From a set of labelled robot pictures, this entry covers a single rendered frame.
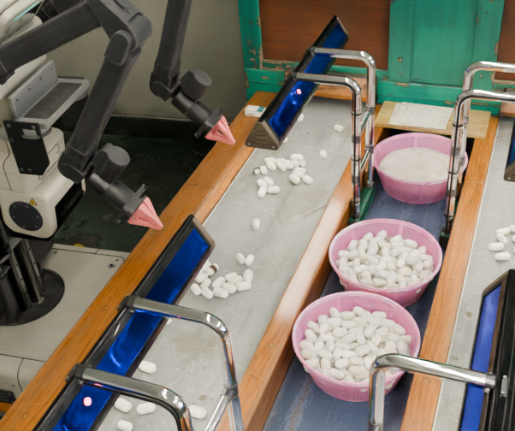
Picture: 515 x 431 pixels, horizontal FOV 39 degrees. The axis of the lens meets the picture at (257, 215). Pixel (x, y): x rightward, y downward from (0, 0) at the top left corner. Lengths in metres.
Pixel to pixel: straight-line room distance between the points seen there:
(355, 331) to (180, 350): 0.38
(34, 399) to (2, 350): 0.86
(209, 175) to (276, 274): 0.45
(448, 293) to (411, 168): 0.55
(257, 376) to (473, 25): 1.25
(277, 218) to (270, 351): 0.49
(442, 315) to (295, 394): 0.36
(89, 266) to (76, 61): 1.50
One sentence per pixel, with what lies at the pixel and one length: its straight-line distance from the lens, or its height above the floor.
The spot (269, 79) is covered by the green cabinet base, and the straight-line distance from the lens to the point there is 2.46.
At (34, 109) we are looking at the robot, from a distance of 1.97.
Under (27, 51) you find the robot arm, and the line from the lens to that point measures 1.63.
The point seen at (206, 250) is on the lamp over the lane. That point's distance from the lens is 1.31.
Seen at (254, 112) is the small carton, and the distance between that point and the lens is 2.32.
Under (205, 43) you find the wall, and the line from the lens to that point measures 3.48.
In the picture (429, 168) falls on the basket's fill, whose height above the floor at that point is 0.74.
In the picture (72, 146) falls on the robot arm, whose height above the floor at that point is 1.07.
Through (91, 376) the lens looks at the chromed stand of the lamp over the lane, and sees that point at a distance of 1.06.
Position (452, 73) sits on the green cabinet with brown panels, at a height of 0.88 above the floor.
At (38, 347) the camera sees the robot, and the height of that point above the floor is 0.28.
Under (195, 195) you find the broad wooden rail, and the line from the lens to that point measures 1.98.
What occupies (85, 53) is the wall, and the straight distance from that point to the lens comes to 3.78.
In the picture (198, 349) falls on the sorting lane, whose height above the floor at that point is 0.74.
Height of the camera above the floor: 1.88
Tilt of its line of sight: 37 degrees down
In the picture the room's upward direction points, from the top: 5 degrees counter-clockwise
